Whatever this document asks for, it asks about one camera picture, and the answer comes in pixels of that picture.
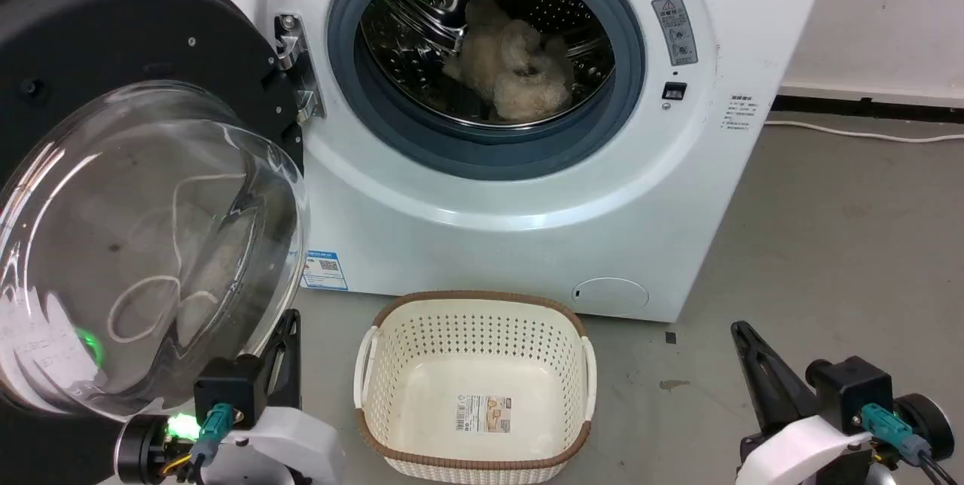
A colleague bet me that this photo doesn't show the black cylindrical motor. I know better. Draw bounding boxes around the black cylindrical motor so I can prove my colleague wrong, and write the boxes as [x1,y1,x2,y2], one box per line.
[114,415,172,485]
[895,393,956,462]

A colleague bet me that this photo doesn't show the white printed text label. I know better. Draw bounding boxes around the white printed text label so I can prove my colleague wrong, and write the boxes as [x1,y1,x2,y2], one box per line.
[719,93,760,133]

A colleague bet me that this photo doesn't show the beige plush toy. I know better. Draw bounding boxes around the beige plush toy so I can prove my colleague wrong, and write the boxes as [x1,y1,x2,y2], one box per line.
[442,0,577,123]

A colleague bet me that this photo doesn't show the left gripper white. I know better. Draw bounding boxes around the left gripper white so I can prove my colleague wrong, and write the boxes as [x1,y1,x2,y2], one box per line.
[217,309,345,485]

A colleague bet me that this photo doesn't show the black baseboard strip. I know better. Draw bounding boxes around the black baseboard strip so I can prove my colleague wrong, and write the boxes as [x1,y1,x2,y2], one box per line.
[772,96,964,124]

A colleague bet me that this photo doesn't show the left black cylindrical motor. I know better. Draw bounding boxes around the left black cylindrical motor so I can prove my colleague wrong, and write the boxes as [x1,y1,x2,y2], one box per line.
[114,415,172,485]

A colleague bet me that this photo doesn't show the white front-load washing machine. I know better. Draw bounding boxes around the white front-load washing machine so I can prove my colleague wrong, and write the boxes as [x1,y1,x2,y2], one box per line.
[162,0,840,324]

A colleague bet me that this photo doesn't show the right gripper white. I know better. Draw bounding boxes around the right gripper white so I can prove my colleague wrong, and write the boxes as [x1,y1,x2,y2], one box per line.
[731,321,876,485]

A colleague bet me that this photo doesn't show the teal connector cable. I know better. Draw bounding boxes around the teal connector cable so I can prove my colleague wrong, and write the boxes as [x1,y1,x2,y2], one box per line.
[861,404,964,485]
[187,403,236,485]

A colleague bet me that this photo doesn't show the cream plastic laundry basket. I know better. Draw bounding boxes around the cream plastic laundry basket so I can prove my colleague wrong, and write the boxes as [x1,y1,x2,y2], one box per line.
[354,291,597,485]

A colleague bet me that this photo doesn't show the right black cylindrical motor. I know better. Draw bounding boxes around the right black cylindrical motor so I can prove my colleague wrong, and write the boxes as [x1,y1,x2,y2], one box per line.
[895,393,956,462]

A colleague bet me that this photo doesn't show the round drain filter cover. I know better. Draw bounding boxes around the round drain filter cover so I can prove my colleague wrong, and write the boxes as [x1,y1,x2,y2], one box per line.
[571,277,650,316]

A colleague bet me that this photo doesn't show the black round glass washer door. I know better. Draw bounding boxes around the black round glass washer door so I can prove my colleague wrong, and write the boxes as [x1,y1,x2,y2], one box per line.
[0,0,311,485]

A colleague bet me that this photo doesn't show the metal door hinge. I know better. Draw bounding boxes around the metal door hinge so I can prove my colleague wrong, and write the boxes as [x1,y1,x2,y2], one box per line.
[273,13,326,124]

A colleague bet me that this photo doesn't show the blue energy label sticker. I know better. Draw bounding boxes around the blue energy label sticker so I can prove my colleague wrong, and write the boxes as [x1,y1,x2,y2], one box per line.
[301,249,349,291]

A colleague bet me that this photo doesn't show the perforated steel washer drum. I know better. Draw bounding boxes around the perforated steel washer drum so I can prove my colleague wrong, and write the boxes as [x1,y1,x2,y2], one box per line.
[360,0,617,129]

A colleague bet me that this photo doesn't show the paper product label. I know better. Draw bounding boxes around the paper product label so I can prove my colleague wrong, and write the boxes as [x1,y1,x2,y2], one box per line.
[454,395,512,435]

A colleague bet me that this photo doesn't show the grey warning sticker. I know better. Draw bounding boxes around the grey warning sticker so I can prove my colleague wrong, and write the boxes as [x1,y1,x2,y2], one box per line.
[651,0,699,67]

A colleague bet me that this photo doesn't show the white floor cable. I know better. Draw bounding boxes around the white floor cable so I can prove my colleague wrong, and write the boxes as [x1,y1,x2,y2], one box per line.
[764,119,964,144]

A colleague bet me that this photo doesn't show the left teal connector cable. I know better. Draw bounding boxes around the left teal connector cable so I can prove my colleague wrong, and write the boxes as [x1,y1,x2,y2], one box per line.
[187,403,236,485]

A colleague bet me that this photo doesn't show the right teal connector cable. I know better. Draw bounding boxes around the right teal connector cable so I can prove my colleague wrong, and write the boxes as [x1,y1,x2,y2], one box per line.
[861,404,964,485]

